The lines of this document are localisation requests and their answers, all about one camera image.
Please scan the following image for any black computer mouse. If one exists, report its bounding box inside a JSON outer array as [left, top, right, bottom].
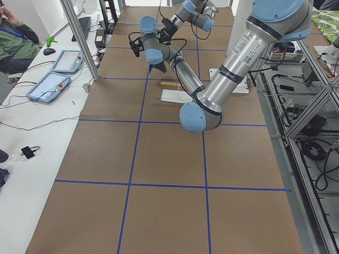
[[43, 48, 56, 56]]

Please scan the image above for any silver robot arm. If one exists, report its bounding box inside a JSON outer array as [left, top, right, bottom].
[[139, 16, 204, 98], [161, 1, 313, 133]]

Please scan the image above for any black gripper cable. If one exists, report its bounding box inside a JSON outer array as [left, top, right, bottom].
[[128, 31, 189, 53]]

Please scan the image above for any white towel rack base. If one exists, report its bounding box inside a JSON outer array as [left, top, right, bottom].
[[160, 89, 192, 104]]

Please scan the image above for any aluminium frame post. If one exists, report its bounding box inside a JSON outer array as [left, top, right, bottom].
[[60, 0, 99, 81]]

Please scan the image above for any small black device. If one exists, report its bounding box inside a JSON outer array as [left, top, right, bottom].
[[21, 146, 41, 159]]

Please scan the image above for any seated person green jacket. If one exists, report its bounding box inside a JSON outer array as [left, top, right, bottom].
[[1, 2, 40, 74]]

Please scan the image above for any lower teach pendant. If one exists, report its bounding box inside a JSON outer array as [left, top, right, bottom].
[[26, 71, 70, 104]]

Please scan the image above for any left wooden rack rod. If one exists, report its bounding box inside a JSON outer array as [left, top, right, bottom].
[[160, 81, 181, 87]]

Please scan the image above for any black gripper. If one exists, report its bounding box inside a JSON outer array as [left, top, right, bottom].
[[158, 18, 177, 44]]

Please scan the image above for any teach pendant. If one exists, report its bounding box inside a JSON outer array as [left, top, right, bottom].
[[51, 50, 83, 74], [26, 71, 70, 104]]

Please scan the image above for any blue grey microfibre towel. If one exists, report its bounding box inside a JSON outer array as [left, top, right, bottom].
[[148, 62, 167, 74]]

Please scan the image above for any black keyboard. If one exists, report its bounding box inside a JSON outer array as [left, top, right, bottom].
[[78, 16, 91, 40]]

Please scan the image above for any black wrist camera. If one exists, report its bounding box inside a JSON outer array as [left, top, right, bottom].
[[128, 33, 144, 57]]

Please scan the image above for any white pedestal column base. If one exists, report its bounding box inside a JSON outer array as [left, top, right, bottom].
[[205, 1, 255, 97]]

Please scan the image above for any upper teach pendant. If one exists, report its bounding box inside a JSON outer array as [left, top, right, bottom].
[[51, 50, 83, 74]]

